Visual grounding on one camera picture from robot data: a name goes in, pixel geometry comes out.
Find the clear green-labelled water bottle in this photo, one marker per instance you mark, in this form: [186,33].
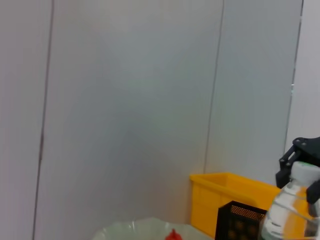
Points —
[282,212]

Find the black mesh pen holder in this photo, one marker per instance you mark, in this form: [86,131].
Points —
[225,225]

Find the yellow plastic bin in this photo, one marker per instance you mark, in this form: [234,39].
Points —
[207,200]

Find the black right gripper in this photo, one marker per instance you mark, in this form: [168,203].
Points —
[310,150]

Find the translucent wavy glass fruit bowl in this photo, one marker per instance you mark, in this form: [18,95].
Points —
[120,230]

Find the orange fruit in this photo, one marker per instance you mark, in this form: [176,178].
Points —
[173,236]

